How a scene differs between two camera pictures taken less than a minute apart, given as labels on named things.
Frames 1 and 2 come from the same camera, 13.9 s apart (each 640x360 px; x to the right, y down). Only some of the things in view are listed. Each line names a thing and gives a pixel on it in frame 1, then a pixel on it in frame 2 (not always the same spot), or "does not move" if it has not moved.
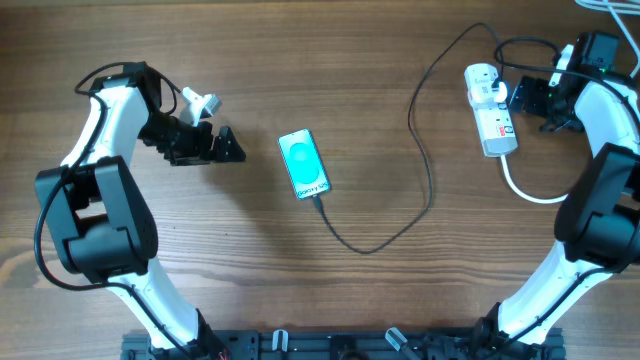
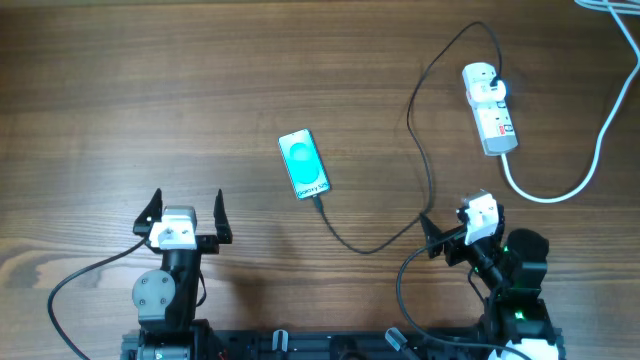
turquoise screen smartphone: x=304 y=163 does not move
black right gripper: x=533 y=103 → x=455 y=254
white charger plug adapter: x=481 y=90 does not move
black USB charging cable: x=417 y=141 does not move
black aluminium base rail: x=342 y=345 does not move
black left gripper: x=199 y=153 → x=207 y=244
